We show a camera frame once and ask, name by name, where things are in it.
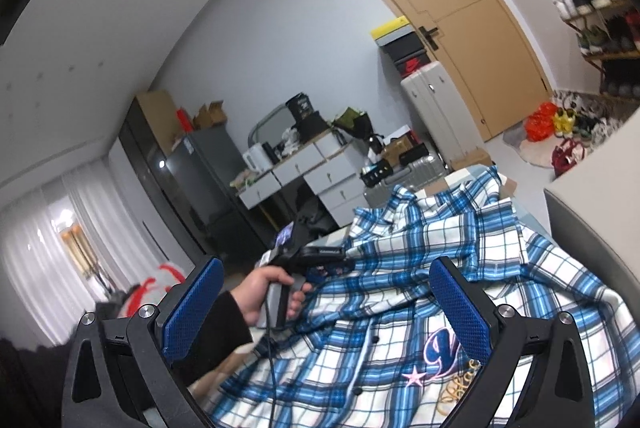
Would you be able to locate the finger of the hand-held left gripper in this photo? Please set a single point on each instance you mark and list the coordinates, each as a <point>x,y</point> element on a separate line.
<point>341,268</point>

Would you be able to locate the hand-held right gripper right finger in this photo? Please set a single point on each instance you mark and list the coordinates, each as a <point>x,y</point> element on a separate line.
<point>457,308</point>

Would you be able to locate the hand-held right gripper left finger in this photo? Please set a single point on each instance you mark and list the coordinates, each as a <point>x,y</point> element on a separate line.
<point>192,308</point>

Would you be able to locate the blue white plaid shirt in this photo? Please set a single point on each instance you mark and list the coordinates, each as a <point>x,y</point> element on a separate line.
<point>380,348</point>

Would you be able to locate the person's left hand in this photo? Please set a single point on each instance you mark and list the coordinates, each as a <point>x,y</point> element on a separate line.
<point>255,293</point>

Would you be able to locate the black chair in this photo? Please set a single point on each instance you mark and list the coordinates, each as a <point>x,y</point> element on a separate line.
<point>317,218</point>

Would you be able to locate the brown blue checked blanket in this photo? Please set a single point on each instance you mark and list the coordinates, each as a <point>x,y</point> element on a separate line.
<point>235,358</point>

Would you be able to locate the white desk with drawers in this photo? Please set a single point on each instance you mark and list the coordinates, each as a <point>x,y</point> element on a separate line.
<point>325,173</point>

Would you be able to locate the black case with yellow dots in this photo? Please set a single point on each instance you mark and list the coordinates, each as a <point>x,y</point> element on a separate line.
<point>376,174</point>

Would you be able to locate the silver suitcase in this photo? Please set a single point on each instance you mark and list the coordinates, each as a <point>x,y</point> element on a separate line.
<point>405,183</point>

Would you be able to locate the white kettle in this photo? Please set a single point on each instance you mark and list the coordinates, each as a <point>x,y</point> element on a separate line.
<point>254,157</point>

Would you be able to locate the dark grey fridge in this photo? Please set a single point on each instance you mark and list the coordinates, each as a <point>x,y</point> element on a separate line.
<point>200,188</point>

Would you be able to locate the brown box with black bag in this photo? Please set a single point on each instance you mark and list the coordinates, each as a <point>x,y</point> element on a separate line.
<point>402,147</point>

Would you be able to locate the arched mirror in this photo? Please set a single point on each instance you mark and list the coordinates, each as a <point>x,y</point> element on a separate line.
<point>265,122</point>

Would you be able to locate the black round hat box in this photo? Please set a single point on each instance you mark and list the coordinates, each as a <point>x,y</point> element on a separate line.
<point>305,112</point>

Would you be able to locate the flat cardboard box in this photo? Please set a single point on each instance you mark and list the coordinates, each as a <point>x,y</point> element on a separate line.
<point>470,157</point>

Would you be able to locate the grey headboard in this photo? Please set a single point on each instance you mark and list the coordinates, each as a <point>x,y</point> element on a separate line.
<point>590,228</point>

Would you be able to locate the white curtain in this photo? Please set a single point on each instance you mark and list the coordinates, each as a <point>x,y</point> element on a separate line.
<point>45,248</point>

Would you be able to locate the open cardboard box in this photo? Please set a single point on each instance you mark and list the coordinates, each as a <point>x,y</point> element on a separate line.
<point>210,117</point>

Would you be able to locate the round light rug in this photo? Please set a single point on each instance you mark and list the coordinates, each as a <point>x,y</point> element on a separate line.
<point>530,152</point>

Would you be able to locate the red handbag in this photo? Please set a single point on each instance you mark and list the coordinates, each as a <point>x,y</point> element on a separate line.
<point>570,157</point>

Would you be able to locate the tall cardboard box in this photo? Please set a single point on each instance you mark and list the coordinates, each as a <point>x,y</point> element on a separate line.
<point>157,117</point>

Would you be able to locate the orange bag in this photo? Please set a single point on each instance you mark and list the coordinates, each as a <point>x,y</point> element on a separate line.
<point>540,122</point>

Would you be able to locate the black box with red logo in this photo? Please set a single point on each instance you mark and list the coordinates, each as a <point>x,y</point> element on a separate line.
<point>411,65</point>

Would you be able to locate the yellow shoes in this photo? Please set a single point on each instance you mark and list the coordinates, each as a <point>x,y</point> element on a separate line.
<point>564,121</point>

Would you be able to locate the black shoe box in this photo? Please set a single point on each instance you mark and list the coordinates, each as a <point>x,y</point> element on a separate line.
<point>402,48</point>

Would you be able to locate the pile of shoes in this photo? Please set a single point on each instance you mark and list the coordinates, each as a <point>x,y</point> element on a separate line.
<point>595,125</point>

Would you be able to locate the wooden shoe rack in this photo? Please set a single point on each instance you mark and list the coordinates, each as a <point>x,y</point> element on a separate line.
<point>590,7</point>

